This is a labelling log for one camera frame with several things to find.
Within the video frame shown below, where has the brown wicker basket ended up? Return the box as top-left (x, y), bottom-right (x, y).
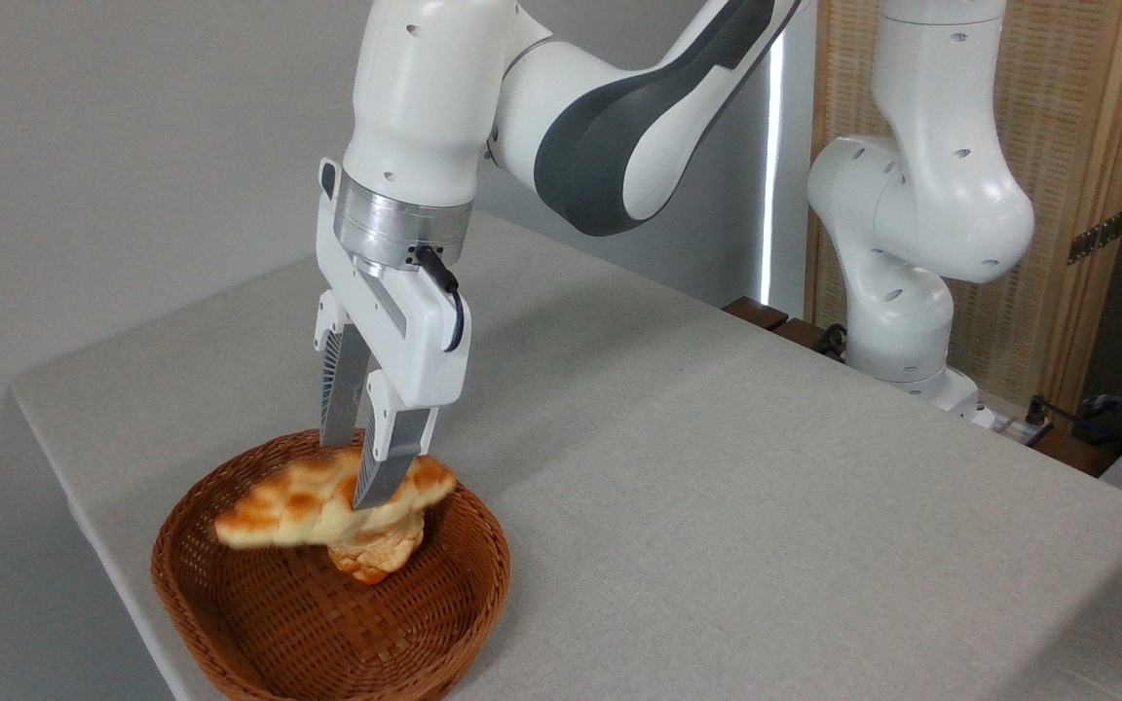
top-left (150, 427), bottom-right (512, 701)

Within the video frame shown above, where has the white power strip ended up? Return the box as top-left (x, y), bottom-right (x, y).
top-left (970, 394), bottom-right (1055, 449)

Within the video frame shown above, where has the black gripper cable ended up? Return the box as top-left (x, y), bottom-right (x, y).
top-left (412, 245), bottom-right (467, 353)

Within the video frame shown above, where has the grey tablecloth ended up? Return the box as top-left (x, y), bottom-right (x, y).
top-left (11, 204), bottom-right (1122, 701)

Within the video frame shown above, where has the small round bread bun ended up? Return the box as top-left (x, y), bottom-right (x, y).
top-left (327, 511), bottom-right (426, 585)

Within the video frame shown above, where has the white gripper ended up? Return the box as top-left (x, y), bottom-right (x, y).
top-left (315, 161), bottom-right (472, 511)

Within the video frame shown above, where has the brass screen hinge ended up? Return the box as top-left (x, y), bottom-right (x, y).
top-left (1067, 209), bottom-right (1122, 266)

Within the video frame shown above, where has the long braided bread loaf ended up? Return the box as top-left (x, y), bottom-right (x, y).
top-left (214, 446), bottom-right (458, 550)

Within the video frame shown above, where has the brown wooden block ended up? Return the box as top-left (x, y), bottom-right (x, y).
top-left (723, 296), bottom-right (791, 332)
top-left (773, 318), bottom-right (846, 363)

